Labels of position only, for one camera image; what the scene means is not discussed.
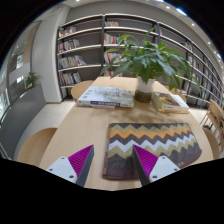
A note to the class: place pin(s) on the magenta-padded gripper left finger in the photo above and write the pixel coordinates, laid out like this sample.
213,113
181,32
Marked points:
68,166

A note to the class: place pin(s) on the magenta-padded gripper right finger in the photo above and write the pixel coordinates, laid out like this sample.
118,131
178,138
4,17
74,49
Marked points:
160,166

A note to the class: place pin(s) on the zigzag striped grey-backed towel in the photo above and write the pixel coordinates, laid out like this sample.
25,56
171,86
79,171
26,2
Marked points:
160,140

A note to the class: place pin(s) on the yellow book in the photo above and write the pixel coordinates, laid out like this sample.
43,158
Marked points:
170,111

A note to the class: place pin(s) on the book with painted cover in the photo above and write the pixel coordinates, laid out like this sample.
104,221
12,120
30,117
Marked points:
170,100

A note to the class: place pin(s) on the wooden slatted chair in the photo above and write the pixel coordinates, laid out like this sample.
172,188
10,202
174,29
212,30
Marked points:
215,113

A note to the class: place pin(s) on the large white magazine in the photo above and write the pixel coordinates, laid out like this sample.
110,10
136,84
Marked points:
106,95

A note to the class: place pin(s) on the small green potted plant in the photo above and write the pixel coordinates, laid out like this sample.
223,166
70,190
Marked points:
31,80

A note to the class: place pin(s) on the grey bookshelf unit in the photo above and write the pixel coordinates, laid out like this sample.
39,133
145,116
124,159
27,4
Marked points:
86,40

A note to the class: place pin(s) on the ceiling lights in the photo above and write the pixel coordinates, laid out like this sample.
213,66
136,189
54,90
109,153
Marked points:
181,11

